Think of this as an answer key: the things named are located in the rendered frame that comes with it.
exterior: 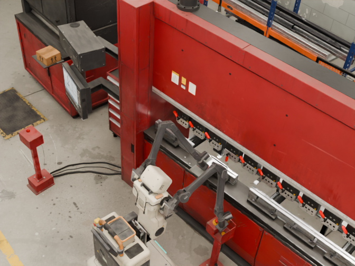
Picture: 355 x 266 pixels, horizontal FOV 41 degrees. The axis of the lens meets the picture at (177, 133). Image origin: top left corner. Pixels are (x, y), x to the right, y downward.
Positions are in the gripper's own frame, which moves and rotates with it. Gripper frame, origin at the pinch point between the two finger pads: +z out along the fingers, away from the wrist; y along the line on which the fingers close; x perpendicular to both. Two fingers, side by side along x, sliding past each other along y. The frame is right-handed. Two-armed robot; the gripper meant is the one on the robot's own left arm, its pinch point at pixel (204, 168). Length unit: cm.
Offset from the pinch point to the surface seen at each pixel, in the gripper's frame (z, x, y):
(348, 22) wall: 264, -364, 90
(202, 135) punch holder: -11.6, -21.5, 17.9
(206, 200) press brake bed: 39.5, 19.1, -4.6
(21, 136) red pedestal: -24, 88, 169
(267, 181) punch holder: -10, -21, -57
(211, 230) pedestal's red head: 11, 40, -38
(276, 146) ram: -45, -41, -57
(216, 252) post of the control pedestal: 42, 51, -44
